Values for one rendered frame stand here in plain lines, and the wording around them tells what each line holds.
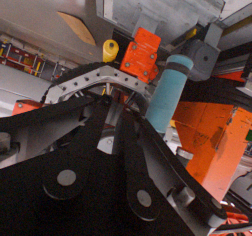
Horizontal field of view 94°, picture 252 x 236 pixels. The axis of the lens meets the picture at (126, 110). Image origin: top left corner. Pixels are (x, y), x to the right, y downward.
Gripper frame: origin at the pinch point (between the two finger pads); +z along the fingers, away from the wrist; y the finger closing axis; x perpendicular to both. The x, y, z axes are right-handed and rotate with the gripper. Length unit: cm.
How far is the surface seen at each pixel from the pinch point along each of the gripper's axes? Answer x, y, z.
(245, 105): 13, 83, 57
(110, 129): -14.6, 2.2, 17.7
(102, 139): -15.2, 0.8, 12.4
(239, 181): -88, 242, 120
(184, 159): -9.9, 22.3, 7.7
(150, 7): 34, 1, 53
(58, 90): -11.6, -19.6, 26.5
